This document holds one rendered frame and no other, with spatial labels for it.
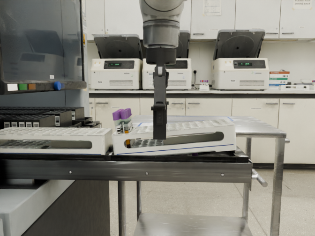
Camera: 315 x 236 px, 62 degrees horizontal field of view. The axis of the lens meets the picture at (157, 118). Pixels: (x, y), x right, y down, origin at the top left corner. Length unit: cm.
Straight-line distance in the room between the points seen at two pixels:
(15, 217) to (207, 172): 42
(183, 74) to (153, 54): 234
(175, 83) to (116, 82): 66
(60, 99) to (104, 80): 178
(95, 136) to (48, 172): 14
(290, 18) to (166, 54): 303
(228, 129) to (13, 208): 49
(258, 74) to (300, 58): 99
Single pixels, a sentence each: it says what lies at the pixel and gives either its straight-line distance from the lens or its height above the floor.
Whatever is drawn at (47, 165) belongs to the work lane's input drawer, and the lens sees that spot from 70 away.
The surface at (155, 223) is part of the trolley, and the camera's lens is 145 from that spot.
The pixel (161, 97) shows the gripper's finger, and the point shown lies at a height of 96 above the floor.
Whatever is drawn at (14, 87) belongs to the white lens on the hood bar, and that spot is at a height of 98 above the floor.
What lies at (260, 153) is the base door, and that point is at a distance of 323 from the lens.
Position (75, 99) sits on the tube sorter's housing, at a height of 91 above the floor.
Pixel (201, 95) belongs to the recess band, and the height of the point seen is 85.
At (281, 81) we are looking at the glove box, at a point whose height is 101.
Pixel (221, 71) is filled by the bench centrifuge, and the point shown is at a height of 111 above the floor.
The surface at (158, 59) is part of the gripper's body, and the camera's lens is 64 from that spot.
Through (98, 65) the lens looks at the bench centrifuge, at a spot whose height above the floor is 118.
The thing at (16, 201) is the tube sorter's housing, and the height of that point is 73.
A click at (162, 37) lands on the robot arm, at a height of 109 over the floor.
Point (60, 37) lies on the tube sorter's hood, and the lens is 105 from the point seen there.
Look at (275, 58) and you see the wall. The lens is 385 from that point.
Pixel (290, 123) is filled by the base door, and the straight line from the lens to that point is 328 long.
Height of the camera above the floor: 99
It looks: 8 degrees down
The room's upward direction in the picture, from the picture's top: straight up
